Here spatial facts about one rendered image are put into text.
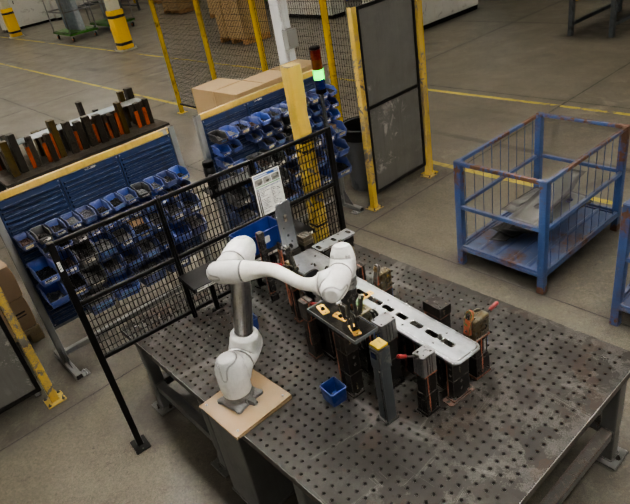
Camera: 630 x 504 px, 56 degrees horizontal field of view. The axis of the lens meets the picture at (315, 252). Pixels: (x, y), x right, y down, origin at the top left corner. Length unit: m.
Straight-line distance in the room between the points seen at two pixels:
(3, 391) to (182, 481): 1.54
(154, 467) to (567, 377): 2.49
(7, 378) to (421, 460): 3.03
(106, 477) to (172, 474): 0.43
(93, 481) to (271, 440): 1.55
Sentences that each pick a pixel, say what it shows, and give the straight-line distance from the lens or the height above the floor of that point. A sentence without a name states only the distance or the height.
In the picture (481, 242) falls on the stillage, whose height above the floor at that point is 0.16.
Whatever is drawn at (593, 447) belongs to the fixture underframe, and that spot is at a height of 0.23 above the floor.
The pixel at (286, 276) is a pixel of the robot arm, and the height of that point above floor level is 1.53.
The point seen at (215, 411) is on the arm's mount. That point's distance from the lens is 3.20.
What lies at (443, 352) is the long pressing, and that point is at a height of 1.00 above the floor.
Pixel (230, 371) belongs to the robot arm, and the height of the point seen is 0.95.
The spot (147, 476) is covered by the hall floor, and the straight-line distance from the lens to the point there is 4.06.
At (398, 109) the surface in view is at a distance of 6.28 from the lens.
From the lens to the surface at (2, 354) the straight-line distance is 4.65.
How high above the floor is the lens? 2.86
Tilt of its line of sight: 30 degrees down
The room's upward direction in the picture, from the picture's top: 11 degrees counter-clockwise
